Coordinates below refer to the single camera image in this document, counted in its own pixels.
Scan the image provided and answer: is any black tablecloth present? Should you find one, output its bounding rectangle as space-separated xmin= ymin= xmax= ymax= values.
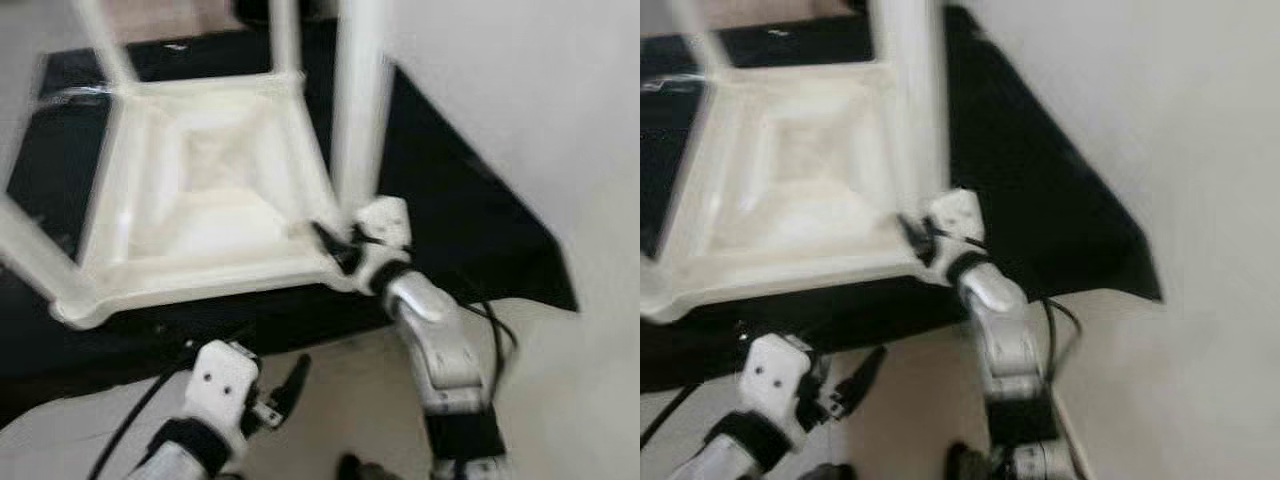
xmin=0 ymin=25 xmax=579 ymax=401
xmin=640 ymin=5 xmax=1163 ymax=391

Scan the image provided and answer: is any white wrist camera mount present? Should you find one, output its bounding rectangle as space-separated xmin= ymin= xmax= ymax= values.
xmin=185 ymin=340 xmax=261 ymax=456
xmin=350 ymin=197 xmax=413 ymax=291
xmin=925 ymin=190 xmax=986 ymax=281
xmin=745 ymin=335 xmax=816 ymax=446

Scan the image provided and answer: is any white plastic table leg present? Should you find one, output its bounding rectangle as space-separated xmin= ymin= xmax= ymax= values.
xmin=75 ymin=0 xmax=136 ymax=91
xmin=866 ymin=0 xmax=887 ymax=63
xmin=0 ymin=195 xmax=101 ymax=321
xmin=880 ymin=0 xmax=951 ymax=206
xmin=330 ymin=0 xmax=393 ymax=216
xmin=270 ymin=0 xmax=301 ymax=81
xmin=640 ymin=235 xmax=691 ymax=306
xmin=670 ymin=0 xmax=731 ymax=76

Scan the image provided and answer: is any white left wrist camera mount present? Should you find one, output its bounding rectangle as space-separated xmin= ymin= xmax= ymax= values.
xmin=185 ymin=340 xmax=261 ymax=456
xmin=745 ymin=335 xmax=816 ymax=446

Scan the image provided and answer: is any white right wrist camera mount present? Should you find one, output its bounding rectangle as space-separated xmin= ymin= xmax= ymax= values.
xmin=925 ymin=190 xmax=986 ymax=281
xmin=350 ymin=197 xmax=413 ymax=291

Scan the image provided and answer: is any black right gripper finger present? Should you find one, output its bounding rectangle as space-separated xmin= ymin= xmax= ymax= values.
xmin=310 ymin=222 xmax=356 ymax=273
xmin=897 ymin=215 xmax=936 ymax=263

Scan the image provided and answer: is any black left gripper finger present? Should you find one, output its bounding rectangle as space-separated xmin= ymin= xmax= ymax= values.
xmin=835 ymin=347 xmax=889 ymax=411
xmin=272 ymin=355 xmax=313 ymax=416

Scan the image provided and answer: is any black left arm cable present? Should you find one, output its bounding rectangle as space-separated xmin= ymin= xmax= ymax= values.
xmin=90 ymin=365 xmax=191 ymax=480
xmin=640 ymin=385 xmax=701 ymax=446

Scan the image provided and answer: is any white plastic table top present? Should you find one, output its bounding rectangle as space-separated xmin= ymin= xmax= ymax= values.
xmin=640 ymin=60 xmax=946 ymax=323
xmin=50 ymin=70 xmax=371 ymax=331

